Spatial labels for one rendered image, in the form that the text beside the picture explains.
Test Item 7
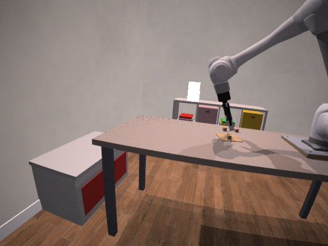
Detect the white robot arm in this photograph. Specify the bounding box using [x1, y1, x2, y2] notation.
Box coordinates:
[208, 0, 328, 152]

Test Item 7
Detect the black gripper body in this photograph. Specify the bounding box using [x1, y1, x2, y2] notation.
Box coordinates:
[217, 91, 231, 103]

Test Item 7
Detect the tan square mat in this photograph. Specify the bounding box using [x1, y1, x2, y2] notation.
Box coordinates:
[216, 133, 243, 142]

